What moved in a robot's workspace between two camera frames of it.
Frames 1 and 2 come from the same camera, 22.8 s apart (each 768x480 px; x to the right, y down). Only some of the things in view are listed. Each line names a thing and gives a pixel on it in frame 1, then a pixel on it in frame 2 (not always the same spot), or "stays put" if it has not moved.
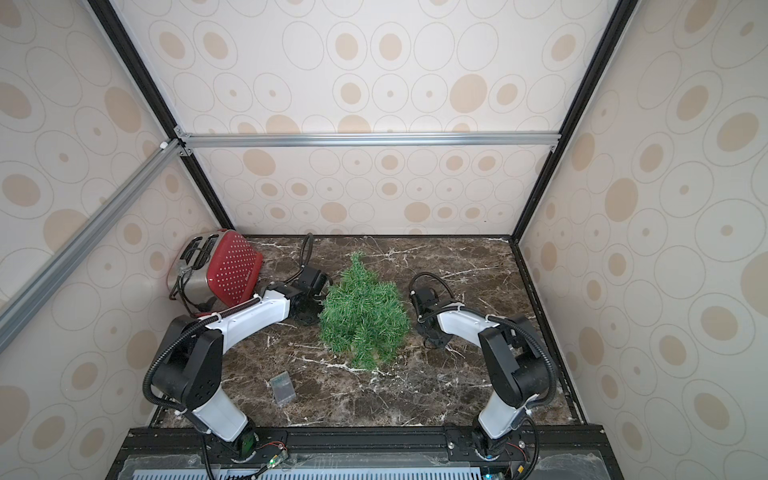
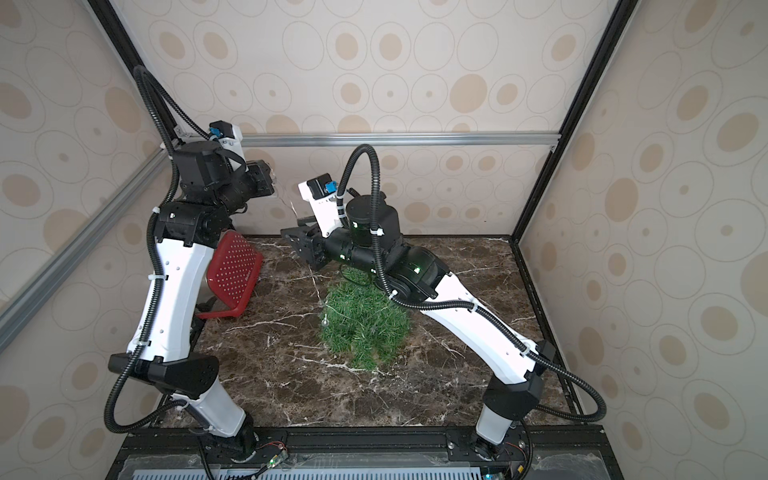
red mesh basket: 213,270 stays put
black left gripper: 307,321 to 260,168
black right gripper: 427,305 to 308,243
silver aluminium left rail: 47,280 stays put
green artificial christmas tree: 364,316 stays put
